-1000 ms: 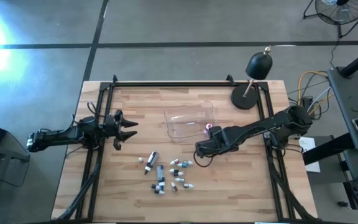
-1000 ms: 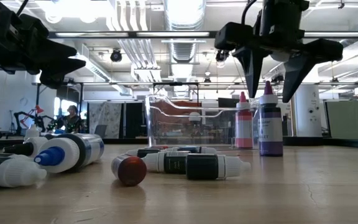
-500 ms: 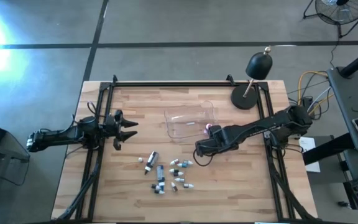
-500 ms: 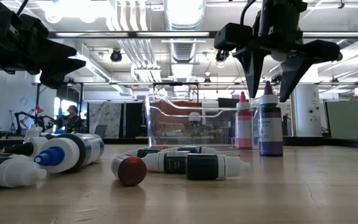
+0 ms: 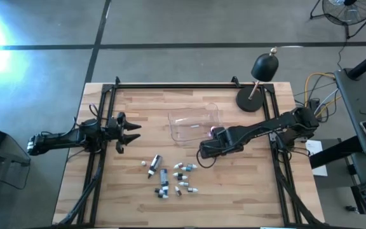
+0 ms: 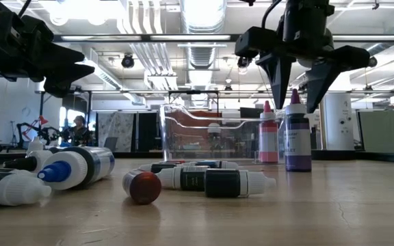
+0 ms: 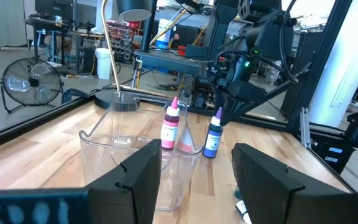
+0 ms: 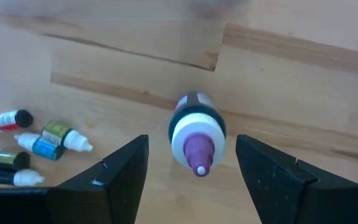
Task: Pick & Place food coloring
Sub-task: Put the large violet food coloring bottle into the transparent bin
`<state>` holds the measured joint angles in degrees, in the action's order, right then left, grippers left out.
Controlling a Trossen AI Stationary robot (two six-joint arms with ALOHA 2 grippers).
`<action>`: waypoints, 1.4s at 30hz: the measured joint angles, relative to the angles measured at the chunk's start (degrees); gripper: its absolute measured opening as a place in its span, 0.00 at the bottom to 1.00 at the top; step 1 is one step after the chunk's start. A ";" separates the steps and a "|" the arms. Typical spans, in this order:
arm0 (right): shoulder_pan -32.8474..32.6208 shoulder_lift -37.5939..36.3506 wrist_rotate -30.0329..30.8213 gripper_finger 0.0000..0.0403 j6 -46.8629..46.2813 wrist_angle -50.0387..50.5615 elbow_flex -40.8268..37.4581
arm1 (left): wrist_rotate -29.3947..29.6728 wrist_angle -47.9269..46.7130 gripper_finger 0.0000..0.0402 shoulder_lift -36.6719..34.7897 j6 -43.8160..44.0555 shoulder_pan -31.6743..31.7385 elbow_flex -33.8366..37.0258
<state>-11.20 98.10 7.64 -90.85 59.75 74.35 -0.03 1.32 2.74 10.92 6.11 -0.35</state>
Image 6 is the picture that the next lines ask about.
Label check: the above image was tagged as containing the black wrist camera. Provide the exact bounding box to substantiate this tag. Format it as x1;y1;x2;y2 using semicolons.
21;14;55;44
234;26;280;59

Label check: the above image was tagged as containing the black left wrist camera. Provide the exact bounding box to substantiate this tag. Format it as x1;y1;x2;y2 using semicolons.
21;14;55;44

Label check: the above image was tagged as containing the black curtain panel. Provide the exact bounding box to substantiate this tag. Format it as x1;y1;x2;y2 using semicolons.
135;111;160;153

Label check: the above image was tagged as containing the black food coloring bottle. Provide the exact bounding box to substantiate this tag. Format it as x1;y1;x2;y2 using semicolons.
2;146;68;174

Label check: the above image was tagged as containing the person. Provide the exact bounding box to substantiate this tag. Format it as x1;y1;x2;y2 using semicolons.
68;115;92;147

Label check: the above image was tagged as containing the silver ceiling duct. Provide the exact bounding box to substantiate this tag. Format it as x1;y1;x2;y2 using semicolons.
179;0;228;69

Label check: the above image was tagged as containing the patterned white curtain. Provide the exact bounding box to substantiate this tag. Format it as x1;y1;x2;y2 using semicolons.
96;111;135;153

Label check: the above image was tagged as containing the green partition panel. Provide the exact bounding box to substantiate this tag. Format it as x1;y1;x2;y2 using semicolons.
356;109;394;154

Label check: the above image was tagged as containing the black table edge rail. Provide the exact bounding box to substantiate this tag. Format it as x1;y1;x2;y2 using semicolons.
0;148;394;167

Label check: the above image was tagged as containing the thin metal pole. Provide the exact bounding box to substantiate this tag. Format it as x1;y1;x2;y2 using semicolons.
317;109;327;150

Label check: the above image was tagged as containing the small dark dropper bottle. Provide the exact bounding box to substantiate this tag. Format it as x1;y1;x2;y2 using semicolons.
204;168;277;199
0;167;52;208

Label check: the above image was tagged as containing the thin black frame bar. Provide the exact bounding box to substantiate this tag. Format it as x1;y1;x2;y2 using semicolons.
34;89;394;95

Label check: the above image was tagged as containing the black camera cable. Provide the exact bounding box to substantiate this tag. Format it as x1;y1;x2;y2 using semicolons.
261;0;284;30

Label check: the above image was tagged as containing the pink food coloring bottle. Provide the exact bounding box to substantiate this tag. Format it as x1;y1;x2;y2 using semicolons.
258;100;280;164

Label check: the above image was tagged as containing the white cylindrical column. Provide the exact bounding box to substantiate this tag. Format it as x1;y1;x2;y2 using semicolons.
323;92;355;151

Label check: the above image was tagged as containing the small green dropper bottle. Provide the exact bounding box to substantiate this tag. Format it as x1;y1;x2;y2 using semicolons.
155;165;211;191

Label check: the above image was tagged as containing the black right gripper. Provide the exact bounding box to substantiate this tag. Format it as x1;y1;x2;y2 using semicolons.
255;15;371;114

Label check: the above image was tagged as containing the clear plastic bin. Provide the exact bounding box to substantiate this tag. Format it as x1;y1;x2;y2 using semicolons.
159;103;286;165

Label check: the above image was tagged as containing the black monitor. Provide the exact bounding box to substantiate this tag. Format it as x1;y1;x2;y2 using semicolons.
239;107;263;120

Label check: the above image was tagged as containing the blue food coloring bottle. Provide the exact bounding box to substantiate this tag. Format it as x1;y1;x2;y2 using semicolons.
37;146;116;191

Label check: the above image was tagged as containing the orange cloth backdrop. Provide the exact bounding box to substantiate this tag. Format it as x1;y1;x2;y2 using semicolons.
171;109;224;137

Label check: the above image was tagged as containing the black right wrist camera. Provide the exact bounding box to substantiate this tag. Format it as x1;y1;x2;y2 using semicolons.
234;26;280;59

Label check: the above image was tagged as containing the small black dropper bottle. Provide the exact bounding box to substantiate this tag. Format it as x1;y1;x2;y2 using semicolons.
138;162;184;174

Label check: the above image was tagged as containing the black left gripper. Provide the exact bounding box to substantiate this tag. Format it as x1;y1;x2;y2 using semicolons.
0;0;96;98

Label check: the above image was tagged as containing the violet food coloring bottle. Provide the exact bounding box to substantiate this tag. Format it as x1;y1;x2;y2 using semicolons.
284;88;313;173

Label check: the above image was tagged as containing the grey chair back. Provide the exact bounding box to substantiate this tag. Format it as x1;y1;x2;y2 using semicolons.
103;136;119;153

